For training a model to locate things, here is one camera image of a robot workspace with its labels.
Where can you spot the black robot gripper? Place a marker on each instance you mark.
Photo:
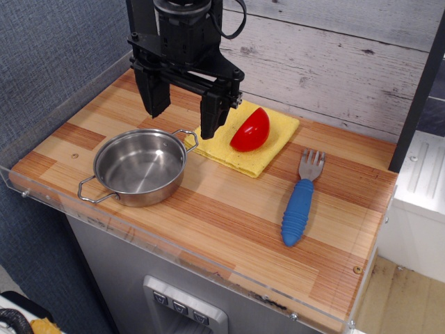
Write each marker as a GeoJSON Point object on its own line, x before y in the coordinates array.
{"type": "Point", "coordinates": [185, 51]}

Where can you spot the stainless steel pot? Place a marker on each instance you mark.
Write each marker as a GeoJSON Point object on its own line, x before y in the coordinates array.
{"type": "Point", "coordinates": [141, 167]}

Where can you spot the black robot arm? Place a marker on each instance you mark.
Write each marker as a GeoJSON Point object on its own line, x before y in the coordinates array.
{"type": "Point", "coordinates": [141, 19]}

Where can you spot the clear acrylic counter guard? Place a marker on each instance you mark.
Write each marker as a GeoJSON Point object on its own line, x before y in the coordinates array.
{"type": "Point", "coordinates": [221, 223]}

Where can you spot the red tomato half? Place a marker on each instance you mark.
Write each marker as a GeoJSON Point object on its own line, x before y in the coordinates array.
{"type": "Point", "coordinates": [253, 133]}

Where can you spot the yellow folded cloth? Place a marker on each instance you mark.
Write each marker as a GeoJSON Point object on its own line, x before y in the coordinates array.
{"type": "Point", "coordinates": [252, 164]}

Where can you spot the grey cabinet with dispenser panel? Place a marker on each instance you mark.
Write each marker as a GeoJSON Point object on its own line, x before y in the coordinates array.
{"type": "Point", "coordinates": [146, 293]}

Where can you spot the white appliance with grooves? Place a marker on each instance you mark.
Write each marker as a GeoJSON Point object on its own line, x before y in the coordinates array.
{"type": "Point", "coordinates": [412, 234]}

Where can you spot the yellow tape piece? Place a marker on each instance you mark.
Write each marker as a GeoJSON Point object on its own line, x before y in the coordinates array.
{"type": "Point", "coordinates": [44, 326]}

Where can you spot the blue handled metal fork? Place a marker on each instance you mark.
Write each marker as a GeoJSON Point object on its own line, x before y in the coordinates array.
{"type": "Point", "coordinates": [296, 215]}

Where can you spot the black vertical post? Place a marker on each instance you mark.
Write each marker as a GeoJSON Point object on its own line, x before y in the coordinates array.
{"type": "Point", "coordinates": [423, 89]}

